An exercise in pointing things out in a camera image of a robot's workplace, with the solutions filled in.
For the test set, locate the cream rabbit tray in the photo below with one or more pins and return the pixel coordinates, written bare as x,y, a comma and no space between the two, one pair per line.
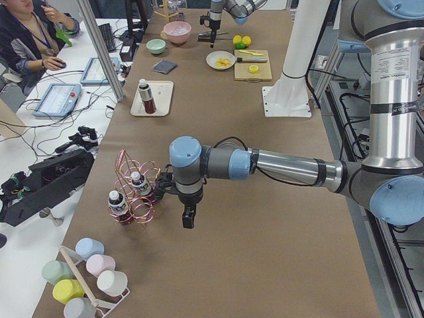
162,96

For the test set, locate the pink cup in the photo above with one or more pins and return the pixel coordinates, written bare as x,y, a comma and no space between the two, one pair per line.
98,263

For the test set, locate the tea bottle on tray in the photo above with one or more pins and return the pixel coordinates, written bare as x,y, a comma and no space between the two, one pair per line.
146,96

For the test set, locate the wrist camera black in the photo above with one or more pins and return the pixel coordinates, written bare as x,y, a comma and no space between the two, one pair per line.
204,20
164,183

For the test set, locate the grey cup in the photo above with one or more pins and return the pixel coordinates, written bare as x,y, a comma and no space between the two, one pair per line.
79,307

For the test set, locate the mint green bowl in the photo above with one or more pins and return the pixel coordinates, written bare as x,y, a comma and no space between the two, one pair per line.
156,46

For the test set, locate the grey folded cloth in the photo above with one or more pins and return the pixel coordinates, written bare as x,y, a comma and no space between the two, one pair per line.
164,66

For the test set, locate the wooden rack handle rod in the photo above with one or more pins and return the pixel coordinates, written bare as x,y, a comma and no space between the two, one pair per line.
64,252

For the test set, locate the black keyboard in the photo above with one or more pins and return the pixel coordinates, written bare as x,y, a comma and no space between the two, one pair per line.
107,36

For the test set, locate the yellow lemon upper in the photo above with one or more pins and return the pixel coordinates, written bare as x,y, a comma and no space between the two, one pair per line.
237,39

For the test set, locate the tea bottle rack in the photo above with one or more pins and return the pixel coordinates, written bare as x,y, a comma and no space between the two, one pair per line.
142,187
119,209

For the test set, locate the blue cup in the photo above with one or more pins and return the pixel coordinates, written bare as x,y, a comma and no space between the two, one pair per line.
87,247

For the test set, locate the yellow lemon lower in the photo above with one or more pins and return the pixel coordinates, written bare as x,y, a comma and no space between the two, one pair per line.
246,40

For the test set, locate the blue teach pendant near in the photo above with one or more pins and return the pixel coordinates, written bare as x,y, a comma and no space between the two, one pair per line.
59,100

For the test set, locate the blue teach pendant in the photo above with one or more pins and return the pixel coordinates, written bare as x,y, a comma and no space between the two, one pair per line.
59,100
93,73

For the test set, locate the mint cup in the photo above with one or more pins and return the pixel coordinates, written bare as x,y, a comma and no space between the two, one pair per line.
55,270

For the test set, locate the blue teach pendant far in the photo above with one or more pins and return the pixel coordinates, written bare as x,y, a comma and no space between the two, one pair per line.
93,73

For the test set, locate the wooden glass stand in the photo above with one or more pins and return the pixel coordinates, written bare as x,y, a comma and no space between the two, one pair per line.
170,9

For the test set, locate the copper wire bottle rack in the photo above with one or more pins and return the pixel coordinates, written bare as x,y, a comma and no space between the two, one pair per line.
133,198

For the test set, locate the black equipment case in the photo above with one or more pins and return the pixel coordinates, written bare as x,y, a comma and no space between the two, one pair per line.
50,183

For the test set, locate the white cup rack frame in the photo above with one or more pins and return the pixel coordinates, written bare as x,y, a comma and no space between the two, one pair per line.
107,304

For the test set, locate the white cup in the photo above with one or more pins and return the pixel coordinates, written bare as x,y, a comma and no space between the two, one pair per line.
112,282

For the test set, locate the seated person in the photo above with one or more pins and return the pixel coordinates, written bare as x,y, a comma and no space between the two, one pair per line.
29,41

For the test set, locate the yellow lemon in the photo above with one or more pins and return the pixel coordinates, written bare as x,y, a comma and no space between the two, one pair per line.
246,40
237,39

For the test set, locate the aluminium frame post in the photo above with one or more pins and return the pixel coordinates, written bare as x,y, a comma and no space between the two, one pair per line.
100,47

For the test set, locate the yellow cup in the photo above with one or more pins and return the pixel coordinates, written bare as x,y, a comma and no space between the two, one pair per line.
67,289

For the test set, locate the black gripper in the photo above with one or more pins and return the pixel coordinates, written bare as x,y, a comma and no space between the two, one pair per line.
190,199
214,26

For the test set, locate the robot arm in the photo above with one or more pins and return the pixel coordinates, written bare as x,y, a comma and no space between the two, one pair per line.
389,181
239,12

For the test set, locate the bamboo cutting board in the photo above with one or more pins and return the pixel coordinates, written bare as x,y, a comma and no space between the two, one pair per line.
241,72

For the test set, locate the half lemon slice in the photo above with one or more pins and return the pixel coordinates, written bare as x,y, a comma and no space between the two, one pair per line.
253,69

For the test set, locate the tea bottle upper rack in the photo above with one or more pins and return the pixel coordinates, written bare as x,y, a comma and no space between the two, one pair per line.
142,187

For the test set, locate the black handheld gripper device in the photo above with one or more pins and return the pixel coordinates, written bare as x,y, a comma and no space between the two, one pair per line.
85,137

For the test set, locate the green lime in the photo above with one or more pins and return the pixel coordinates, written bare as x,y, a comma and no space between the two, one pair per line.
240,46

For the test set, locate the pink bowl with ice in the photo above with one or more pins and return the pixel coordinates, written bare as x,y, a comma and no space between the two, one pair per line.
177,32

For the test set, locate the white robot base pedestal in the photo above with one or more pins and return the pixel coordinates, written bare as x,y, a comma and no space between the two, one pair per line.
288,97

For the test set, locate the steel ice scoop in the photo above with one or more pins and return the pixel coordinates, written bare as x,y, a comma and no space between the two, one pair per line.
206,36

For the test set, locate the tea bottle lower rack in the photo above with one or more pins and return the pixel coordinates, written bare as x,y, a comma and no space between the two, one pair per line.
119,209

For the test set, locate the white round plate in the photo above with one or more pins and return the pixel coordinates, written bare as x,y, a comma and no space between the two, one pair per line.
213,56

